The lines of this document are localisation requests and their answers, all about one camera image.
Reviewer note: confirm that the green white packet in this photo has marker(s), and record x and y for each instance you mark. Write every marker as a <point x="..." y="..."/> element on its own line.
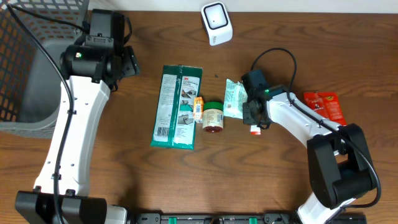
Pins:
<point x="174" y="125"/>

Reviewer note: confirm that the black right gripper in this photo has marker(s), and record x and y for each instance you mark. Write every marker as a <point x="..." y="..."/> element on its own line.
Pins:
<point x="247" y="118"/>

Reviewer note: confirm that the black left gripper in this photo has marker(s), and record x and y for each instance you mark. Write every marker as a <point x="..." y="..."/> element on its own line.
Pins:
<point x="130" y="64"/>

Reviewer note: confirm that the white barcode scanner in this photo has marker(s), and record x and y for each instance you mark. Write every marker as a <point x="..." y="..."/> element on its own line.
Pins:
<point x="216" y="23"/>

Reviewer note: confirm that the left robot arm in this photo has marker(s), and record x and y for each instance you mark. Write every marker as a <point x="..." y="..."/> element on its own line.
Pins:
<point x="89" y="70"/>

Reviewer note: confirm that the green lid jar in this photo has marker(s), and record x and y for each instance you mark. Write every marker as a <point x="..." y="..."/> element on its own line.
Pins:
<point x="213" y="117"/>

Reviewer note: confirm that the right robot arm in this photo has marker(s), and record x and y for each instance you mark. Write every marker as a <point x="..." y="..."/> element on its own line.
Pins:
<point x="339" y="162"/>

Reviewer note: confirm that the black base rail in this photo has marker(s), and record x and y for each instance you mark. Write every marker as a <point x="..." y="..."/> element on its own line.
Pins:
<point x="248" y="218"/>

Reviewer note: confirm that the small orange white carton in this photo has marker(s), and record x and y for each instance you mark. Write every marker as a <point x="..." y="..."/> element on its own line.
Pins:
<point x="198" y="105"/>

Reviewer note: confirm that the red snack packet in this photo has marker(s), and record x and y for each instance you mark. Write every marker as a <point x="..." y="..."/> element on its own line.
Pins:
<point x="326" y="104"/>

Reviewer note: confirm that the narrow red stick packet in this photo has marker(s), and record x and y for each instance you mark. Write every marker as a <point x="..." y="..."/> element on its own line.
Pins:
<point x="255" y="130"/>

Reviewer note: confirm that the light teal wipes pack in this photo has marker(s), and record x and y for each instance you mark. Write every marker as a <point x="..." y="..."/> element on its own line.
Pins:
<point x="234" y="97"/>

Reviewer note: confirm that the grey plastic mesh basket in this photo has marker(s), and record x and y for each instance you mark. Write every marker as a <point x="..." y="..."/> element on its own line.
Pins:
<point x="30" y="86"/>

